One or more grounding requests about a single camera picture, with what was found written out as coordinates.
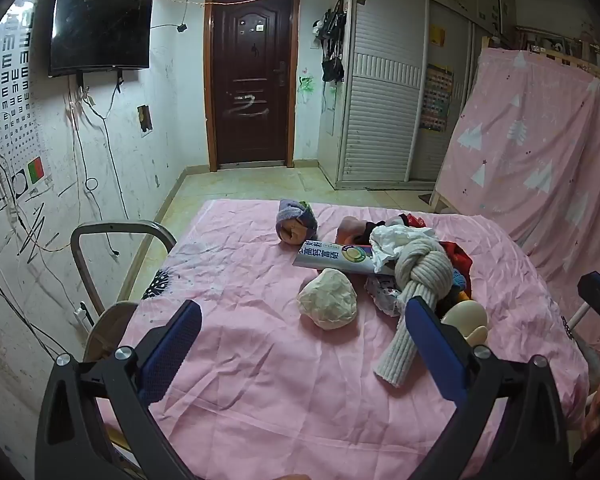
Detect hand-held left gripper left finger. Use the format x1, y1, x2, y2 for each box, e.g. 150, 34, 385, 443
35, 300, 203, 480

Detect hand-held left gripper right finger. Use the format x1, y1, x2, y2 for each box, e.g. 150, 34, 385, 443
404, 296, 573, 480

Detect white tissue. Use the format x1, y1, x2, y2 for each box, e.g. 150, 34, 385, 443
369, 224, 438, 273

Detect white paper ball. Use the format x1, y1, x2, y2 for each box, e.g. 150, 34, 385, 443
297, 267, 358, 331

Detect white metal rack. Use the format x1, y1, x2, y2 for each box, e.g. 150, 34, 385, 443
564, 250, 600, 341

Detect beige rounded object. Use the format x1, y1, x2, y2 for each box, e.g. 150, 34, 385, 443
440, 300, 488, 348

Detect purple patterned wrapper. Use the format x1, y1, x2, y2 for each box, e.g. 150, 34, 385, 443
364, 274, 406, 317

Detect beige knotted ribbed sock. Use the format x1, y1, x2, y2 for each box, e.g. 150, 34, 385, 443
373, 237, 453, 388

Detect pink bedsheet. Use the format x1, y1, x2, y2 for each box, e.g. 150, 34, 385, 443
97, 199, 591, 480

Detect red snack packet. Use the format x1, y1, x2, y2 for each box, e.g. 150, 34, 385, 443
399, 213, 431, 231

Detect toothpaste box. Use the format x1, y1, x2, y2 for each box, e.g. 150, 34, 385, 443
293, 241, 396, 277

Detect pink tree print curtain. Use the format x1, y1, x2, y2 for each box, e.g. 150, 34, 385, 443
432, 47, 600, 361

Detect purple rolled sock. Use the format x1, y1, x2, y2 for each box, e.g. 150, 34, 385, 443
276, 199, 318, 247

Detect white slatted wardrobe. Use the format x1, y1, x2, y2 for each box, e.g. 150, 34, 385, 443
332, 0, 518, 191

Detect colourful chart poster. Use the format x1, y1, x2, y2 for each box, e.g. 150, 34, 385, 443
420, 64, 453, 132

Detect dark brown door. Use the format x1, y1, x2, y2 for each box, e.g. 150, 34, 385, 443
205, 0, 301, 171

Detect black hanging bags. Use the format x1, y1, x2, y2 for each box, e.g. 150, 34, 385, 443
320, 0, 348, 83

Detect eye chart poster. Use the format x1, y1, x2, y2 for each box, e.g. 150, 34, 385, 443
0, 2, 48, 196

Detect metal frame chair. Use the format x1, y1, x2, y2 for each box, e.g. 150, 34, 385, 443
70, 221, 178, 366

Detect black wall television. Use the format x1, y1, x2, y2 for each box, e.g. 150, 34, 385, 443
49, 0, 153, 78

